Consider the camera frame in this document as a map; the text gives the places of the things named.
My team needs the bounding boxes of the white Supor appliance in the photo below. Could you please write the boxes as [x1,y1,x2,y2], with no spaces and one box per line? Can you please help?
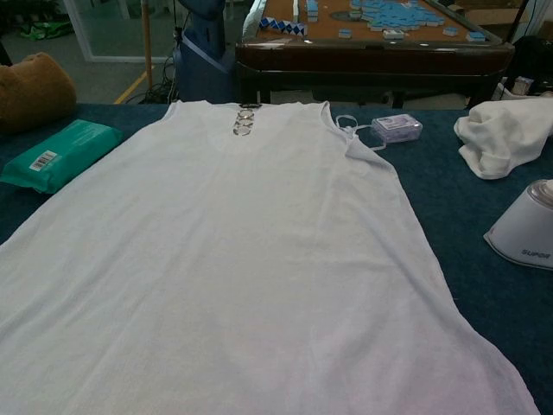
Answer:
[482,177,553,272]

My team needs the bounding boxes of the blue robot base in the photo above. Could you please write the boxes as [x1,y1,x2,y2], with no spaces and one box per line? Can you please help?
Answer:
[172,0,237,104]

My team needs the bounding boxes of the white sleeveless top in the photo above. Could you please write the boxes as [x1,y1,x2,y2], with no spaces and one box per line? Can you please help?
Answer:
[0,99,541,415]

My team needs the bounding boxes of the clear box with purple label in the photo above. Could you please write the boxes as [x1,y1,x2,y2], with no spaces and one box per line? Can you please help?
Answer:
[372,113,423,144]

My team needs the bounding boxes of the brown wooden mahjong table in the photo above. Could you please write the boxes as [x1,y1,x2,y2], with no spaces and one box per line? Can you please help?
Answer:
[235,0,516,109]

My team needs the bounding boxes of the blue white snake puzzle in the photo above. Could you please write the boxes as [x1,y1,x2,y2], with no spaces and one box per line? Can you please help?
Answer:
[257,16,308,36]

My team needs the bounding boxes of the wooden pole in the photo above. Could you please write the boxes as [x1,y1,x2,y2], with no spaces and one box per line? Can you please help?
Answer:
[141,0,156,84]

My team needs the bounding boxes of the dark teal table cover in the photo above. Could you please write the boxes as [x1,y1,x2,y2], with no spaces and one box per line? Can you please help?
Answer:
[0,102,553,415]

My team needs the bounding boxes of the green wet wipes pack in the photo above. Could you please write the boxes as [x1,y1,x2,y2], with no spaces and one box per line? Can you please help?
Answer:
[0,118,124,195]

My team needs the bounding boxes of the cream crumpled towel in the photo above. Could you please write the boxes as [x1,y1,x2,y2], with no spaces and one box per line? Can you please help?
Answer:
[453,90,553,180]

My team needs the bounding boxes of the brown plush capybara toy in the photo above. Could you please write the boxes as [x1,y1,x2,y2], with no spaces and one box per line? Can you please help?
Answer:
[0,51,78,134]

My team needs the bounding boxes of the cardboard box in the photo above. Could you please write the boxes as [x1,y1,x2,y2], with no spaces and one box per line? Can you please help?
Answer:
[448,0,531,28]

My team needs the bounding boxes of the black bag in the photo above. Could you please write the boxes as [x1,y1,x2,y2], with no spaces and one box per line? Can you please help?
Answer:
[512,35,553,97]

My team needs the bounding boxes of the black floor cable bundle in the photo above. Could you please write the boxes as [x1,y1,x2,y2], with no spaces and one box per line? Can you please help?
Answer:
[140,54,179,105]

